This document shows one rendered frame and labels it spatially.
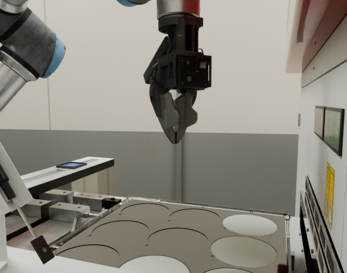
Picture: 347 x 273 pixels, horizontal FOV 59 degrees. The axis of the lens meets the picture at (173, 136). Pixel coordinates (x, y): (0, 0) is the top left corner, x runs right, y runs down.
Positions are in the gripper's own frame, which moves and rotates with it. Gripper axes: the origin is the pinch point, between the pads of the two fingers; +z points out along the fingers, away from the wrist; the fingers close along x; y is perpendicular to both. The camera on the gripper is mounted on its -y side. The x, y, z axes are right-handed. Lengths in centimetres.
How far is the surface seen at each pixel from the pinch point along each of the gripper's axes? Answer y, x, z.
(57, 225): -14.9, -18.8, 18.5
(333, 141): 27.9, 5.8, -1.1
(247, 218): 3.7, 14.7, 16.6
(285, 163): -108, 148, 32
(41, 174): -28.6, -20.5, 10.1
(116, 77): -185, 46, -32
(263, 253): 16.0, 7.3, 17.2
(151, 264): 10.9, -9.3, 17.3
